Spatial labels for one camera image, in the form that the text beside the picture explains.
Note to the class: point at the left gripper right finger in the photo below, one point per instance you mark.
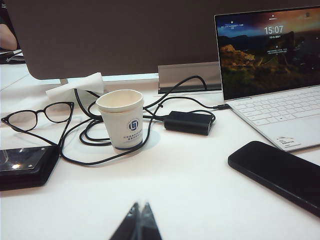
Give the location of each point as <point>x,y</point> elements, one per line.
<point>150,225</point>

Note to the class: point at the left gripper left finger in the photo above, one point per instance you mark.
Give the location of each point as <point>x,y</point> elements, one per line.
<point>127,225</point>

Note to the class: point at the black smartphone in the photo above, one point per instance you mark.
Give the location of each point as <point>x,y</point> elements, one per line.
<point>275,172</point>

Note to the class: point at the person forearm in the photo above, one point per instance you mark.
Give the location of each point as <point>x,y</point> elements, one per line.
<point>6,37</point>

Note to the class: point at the white paper cup blue logo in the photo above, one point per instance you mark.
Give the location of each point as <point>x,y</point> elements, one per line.
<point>120,130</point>

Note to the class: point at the black power adapter brick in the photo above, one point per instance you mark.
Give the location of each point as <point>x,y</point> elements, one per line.
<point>186,122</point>

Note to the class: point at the glossy black flat box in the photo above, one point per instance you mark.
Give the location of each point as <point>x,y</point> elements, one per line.
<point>25,167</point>

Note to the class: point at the black rimmed eyeglasses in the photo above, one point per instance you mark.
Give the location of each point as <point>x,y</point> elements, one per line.
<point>58,112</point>

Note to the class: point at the white folded tissue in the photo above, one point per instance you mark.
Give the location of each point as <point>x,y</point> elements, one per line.
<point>82,83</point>

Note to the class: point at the white open laptop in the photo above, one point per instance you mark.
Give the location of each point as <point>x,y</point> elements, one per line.
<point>262,62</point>

